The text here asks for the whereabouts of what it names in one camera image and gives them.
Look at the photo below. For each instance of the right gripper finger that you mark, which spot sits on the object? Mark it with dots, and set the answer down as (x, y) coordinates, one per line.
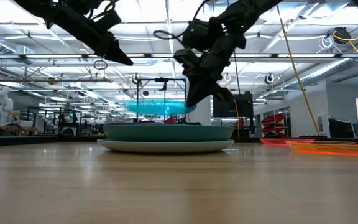
(223, 91)
(199, 93)

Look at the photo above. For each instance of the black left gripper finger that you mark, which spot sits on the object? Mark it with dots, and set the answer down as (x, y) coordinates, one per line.
(115, 53)

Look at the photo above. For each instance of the blue translucent plastic plate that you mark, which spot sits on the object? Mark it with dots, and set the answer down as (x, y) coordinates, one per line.
(154, 107)

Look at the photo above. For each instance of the teal plastic plate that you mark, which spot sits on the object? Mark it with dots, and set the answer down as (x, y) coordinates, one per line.
(166, 133)

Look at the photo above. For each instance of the red translucent plastic plate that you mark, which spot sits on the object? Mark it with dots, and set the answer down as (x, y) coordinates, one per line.
(278, 141)

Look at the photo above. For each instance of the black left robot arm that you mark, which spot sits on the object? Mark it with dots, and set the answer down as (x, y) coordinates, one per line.
(42, 4)

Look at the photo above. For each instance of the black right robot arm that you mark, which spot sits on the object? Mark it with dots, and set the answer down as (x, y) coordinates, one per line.
(253, 9)

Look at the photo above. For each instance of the black background monitor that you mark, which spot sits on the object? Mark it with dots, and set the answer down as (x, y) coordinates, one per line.
(241, 107)

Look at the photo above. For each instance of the red storage shelf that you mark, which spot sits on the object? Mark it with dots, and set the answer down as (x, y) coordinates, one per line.
(273, 123)

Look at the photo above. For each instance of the pale green plastic plate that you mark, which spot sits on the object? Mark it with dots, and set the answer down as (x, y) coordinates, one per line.
(166, 147)

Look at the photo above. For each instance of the white humanoid robot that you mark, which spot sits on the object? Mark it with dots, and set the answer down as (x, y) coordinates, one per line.
(0, 102)

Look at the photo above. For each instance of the orange translucent plastic plate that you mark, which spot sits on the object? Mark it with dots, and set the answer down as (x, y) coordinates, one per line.
(337, 148)

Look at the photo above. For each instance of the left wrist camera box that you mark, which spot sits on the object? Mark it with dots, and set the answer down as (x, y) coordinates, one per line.
(109, 19)

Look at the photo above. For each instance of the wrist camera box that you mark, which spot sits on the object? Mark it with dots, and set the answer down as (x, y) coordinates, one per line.
(109, 19)
(185, 59)

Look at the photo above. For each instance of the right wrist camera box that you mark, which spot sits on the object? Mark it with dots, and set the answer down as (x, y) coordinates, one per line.
(185, 59)

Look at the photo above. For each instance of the black metal frame rig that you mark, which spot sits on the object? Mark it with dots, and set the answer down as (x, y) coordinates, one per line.
(162, 80)

